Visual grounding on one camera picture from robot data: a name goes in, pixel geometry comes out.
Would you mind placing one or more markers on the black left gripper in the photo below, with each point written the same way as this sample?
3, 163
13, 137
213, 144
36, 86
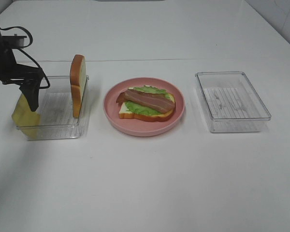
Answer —
28, 77

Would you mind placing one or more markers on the white bread slice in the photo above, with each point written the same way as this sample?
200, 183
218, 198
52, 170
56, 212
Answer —
123, 114

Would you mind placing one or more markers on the green lettuce leaf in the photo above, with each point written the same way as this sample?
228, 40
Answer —
143, 110

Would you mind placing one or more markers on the pink bacon strip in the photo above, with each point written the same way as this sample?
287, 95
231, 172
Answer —
156, 101

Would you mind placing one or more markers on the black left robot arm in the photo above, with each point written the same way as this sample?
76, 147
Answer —
45, 82

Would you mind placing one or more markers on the clear left plastic container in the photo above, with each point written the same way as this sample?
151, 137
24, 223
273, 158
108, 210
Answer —
56, 110

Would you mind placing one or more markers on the clear plastic container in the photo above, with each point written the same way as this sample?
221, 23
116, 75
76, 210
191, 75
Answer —
56, 110
230, 103

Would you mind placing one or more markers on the yellow cheese slice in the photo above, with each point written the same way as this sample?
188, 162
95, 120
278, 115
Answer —
23, 116

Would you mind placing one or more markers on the upright bread slice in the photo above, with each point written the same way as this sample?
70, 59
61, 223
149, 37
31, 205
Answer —
77, 82

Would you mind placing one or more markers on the pink round plate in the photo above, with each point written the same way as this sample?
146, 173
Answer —
137, 127

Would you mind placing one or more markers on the clear right plastic container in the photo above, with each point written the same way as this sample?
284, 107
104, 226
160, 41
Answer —
230, 103

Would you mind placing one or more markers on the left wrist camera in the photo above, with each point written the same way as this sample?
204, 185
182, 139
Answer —
15, 41

